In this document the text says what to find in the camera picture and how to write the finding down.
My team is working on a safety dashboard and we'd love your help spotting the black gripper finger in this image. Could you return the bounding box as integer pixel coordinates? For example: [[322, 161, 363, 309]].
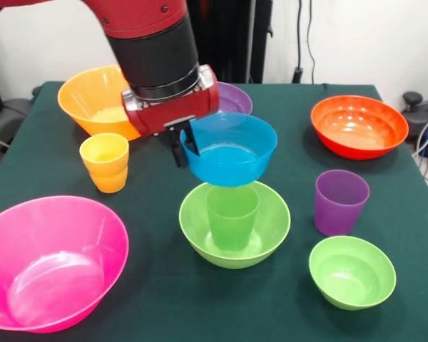
[[183, 123, 201, 157], [166, 128, 187, 169]]

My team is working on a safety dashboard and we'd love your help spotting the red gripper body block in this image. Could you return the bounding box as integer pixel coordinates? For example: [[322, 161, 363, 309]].
[[121, 63, 220, 138]]

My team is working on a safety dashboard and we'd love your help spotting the blue plastic bowl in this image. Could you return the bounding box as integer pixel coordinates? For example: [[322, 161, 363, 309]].
[[180, 111, 278, 188]]

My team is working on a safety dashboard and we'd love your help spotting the purple plastic bowl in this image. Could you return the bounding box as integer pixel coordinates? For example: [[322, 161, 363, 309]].
[[215, 81, 254, 117]]

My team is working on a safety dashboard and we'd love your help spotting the green plastic cup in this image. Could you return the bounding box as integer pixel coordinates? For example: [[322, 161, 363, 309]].
[[205, 185, 260, 252]]

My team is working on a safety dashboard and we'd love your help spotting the red plastic bowl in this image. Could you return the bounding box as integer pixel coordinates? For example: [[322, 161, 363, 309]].
[[310, 94, 410, 160]]

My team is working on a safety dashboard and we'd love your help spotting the yellow plastic cup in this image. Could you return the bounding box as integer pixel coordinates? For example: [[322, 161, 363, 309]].
[[78, 133, 130, 195]]

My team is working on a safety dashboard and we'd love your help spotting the orange plastic bowl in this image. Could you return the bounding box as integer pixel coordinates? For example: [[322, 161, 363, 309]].
[[57, 64, 142, 143]]

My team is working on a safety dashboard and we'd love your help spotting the large green plastic bowl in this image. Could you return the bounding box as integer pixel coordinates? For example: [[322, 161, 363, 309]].
[[178, 180, 292, 270]]

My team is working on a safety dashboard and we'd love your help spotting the purple plastic cup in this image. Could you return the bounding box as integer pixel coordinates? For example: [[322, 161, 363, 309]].
[[314, 169, 371, 237]]

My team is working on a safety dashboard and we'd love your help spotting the large pink plastic bowl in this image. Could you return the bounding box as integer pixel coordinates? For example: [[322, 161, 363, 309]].
[[0, 195, 131, 334]]

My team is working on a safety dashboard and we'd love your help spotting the dark green table cloth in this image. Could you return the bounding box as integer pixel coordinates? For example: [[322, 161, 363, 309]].
[[0, 81, 428, 342]]

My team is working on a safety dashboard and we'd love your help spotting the small green plastic bowl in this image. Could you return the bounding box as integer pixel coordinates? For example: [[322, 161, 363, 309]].
[[308, 235, 397, 311]]

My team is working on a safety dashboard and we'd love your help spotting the black cable with plug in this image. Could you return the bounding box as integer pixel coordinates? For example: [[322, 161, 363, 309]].
[[292, 0, 305, 85]]

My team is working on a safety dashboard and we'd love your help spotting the thin black wall cable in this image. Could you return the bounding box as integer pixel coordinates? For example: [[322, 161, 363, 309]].
[[306, 0, 317, 85]]

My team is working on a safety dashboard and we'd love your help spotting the black pedestal leg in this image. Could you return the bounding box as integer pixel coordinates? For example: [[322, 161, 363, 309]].
[[395, 91, 428, 160], [0, 98, 35, 144]]

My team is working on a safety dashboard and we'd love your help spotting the tangle of floor cables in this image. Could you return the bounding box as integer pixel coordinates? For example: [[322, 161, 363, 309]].
[[412, 110, 428, 190]]

